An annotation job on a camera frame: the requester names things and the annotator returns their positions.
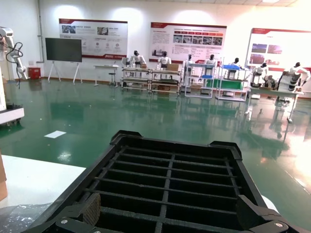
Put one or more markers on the brown cardboard box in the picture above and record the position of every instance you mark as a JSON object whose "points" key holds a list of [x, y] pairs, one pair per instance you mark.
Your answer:
{"points": [[2, 179]]}

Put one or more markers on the white pipe frame workbench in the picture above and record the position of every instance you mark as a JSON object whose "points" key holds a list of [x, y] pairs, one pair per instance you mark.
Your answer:
{"points": [[166, 82], [136, 79]]}

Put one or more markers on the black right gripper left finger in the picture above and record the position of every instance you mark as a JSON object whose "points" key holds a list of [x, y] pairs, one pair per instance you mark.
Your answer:
{"points": [[91, 208]]}

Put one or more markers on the grey wall pipe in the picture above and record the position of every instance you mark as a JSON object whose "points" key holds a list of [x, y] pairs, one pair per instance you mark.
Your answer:
{"points": [[40, 29]]}

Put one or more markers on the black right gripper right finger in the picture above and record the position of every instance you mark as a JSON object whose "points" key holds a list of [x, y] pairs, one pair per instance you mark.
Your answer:
{"points": [[250, 216]]}

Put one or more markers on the white paper sheet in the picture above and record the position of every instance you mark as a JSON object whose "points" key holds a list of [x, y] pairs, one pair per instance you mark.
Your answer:
{"points": [[55, 134]]}

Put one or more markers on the red white display board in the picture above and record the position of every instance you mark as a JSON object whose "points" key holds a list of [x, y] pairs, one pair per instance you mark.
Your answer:
{"points": [[189, 41], [279, 51], [104, 36]]}

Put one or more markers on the silver antistatic plastic bag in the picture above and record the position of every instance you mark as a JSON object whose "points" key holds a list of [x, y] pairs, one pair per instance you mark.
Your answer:
{"points": [[22, 216]]}

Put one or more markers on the black stool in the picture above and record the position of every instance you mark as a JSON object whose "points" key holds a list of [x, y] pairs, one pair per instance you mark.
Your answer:
{"points": [[112, 75]]}

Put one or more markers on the white industrial robot arm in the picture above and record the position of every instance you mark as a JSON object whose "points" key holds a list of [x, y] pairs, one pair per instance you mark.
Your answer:
{"points": [[11, 53]]}

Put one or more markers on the white shelf rack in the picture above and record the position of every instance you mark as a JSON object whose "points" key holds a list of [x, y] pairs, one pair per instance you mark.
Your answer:
{"points": [[245, 85], [187, 82]]}

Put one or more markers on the black screen on stand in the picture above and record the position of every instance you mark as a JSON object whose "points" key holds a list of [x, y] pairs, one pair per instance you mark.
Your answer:
{"points": [[63, 49]]}

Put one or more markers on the long white table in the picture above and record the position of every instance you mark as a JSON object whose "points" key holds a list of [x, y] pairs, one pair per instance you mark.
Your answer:
{"points": [[274, 91]]}

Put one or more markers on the black slotted plastic container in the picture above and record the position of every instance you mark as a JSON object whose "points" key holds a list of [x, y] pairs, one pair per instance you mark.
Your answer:
{"points": [[170, 184]]}

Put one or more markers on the green panel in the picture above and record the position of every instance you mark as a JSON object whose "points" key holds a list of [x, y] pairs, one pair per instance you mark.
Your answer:
{"points": [[229, 84]]}

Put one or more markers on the small cardboard box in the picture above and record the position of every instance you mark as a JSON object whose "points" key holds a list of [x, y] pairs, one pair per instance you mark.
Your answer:
{"points": [[172, 67]]}

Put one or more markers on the white machine cabinet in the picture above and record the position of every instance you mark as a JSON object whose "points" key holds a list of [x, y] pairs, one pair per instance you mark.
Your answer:
{"points": [[9, 114]]}

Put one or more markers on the red box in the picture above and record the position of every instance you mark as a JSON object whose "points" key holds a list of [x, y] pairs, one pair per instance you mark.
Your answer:
{"points": [[34, 72]]}

